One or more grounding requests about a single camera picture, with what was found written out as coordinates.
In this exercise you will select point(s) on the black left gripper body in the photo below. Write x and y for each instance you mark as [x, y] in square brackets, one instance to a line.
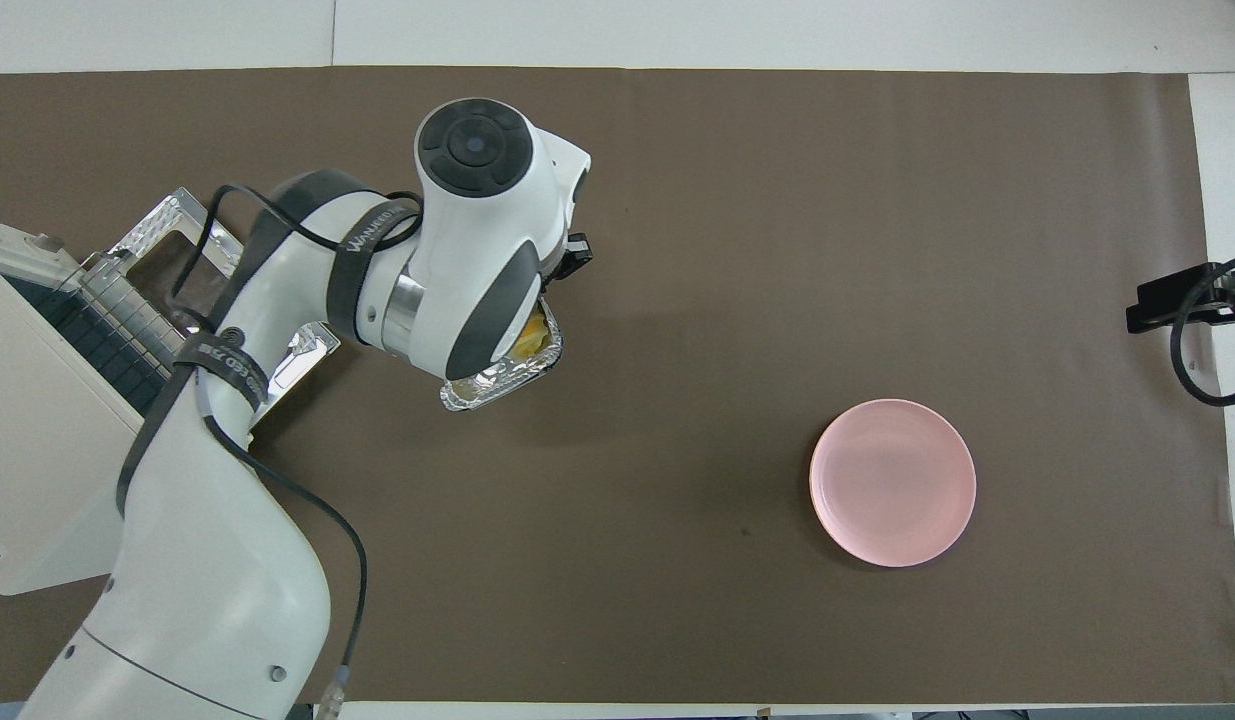
[575, 255]

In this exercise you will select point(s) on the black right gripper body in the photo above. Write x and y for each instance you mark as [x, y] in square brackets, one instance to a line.
[1232, 300]

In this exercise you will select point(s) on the sliced yellow bread loaf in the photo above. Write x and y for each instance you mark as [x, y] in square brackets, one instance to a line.
[529, 335]

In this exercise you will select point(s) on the aluminium foil tray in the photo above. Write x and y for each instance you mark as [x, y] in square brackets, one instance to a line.
[497, 385]

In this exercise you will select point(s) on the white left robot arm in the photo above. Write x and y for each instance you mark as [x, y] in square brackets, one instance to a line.
[217, 600]

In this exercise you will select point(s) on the silver glass oven door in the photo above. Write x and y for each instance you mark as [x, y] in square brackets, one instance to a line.
[152, 230]

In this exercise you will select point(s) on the cream toaster oven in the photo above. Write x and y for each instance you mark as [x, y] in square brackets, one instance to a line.
[37, 450]

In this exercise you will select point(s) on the brown table mat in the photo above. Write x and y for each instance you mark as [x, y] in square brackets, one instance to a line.
[677, 250]

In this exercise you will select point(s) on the pink round plate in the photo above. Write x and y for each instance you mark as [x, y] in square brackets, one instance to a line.
[892, 480]

